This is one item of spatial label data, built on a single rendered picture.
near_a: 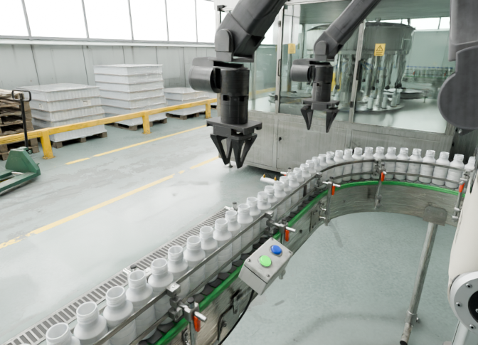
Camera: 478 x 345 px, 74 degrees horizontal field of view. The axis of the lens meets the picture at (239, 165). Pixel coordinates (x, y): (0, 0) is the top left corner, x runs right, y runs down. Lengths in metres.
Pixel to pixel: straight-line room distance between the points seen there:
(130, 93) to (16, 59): 2.31
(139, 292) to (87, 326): 0.12
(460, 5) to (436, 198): 1.44
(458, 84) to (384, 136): 3.14
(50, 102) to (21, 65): 1.87
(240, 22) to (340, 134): 3.18
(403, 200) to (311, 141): 2.14
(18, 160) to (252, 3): 4.73
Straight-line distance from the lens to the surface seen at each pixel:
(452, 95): 0.48
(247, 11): 0.60
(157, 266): 0.83
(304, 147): 3.91
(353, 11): 1.00
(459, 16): 0.51
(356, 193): 1.76
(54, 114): 6.42
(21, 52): 8.09
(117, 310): 0.76
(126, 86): 7.20
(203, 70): 0.66
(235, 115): 0.63
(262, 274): 0.85
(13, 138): 5.75
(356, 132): 3.66
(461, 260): 0.77
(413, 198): 1.88
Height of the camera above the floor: 1.64
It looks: 20 degrees down
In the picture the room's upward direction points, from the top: straight up
